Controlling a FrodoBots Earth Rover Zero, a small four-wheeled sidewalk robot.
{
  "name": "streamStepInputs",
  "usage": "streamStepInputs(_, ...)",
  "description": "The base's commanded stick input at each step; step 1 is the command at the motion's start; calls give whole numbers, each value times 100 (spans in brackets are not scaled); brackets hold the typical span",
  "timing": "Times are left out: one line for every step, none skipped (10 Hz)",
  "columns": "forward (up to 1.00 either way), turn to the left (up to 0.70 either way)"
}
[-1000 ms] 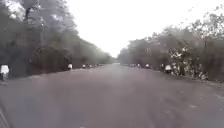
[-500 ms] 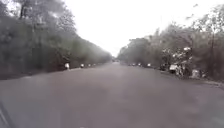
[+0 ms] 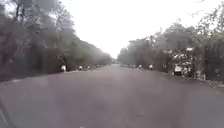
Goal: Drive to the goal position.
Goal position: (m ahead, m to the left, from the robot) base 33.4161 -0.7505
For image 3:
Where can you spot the dark fence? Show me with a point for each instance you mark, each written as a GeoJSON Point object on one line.
{"type": "Point", "coordinates": [213, 61]}

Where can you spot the row of trees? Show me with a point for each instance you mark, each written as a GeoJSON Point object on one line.
{"type": "Point", "coordinates": [36, 40]}
{"type": "Point", "coordinates": [173, 46]}

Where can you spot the row of white roadside markers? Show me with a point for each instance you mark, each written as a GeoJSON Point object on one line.
{"type": "Point", "coordinates": [178, 70]}
{"type": "Point", "coordinates": [63, 68]}

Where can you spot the dirt verge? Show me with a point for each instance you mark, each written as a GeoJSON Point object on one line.
{"type": "Point", "coordinates": [215, 83]}

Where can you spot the grey asphalt road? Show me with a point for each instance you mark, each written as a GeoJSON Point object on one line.
{"type": "Point", "coordinates": [113, 96]}

